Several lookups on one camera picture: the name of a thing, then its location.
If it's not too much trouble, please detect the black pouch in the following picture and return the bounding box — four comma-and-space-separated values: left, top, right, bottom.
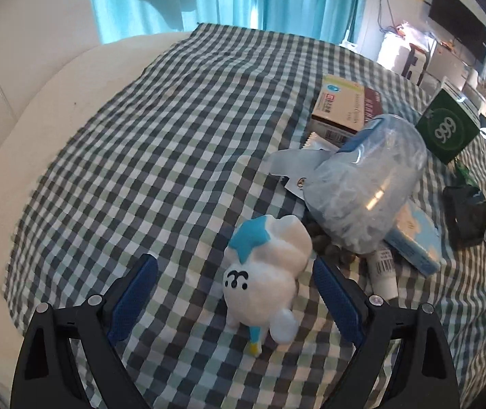
443, 185, 486, 248

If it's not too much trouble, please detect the clear jar of cotton swabs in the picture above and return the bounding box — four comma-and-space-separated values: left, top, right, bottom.
302, 114, 427, 256

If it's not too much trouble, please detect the clear foil packet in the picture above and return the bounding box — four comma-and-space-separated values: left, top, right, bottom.
264, 149, 338, 180

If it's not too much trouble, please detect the white tube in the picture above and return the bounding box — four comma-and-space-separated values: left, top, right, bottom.
368, 249, 399, 301

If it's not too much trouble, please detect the green leafy item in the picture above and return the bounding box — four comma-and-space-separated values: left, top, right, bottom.
453, 160, 481, 188

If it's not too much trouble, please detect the white and blue plush toy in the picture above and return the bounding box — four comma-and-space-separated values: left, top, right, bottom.
223, 216, 313, 355

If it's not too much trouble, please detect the white appliance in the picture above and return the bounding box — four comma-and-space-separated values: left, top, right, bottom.
377, 32, 430, 82

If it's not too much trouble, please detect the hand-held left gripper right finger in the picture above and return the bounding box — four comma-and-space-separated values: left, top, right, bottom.
312, 257, 460, 409

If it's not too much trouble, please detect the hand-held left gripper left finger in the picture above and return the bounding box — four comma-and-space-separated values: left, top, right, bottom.
10, 253, 159, 409

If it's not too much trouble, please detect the black television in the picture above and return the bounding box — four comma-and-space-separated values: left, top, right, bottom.
428, 0, 486, 64

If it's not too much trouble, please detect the brown bead bracelet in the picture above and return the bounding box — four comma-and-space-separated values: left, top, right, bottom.
307, 222, 356, 266

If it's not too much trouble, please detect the white desktop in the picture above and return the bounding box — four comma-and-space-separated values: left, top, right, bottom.
0, 30, 201, 409

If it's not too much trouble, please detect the green box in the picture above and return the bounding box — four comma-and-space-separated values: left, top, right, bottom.
415, 77, 482, 165

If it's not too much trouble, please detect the checkered cloth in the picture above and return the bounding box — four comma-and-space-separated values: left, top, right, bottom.
3, 22, 486, 409

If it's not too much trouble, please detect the hanging wall cable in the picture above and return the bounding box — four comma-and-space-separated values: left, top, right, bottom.
377, 0, 397, 32

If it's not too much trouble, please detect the white and maroon medicine box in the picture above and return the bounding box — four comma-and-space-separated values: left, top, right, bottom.
311, 74, 382, 148

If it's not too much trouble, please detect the light blue box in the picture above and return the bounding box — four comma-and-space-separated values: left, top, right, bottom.
382, 202, 443, 275

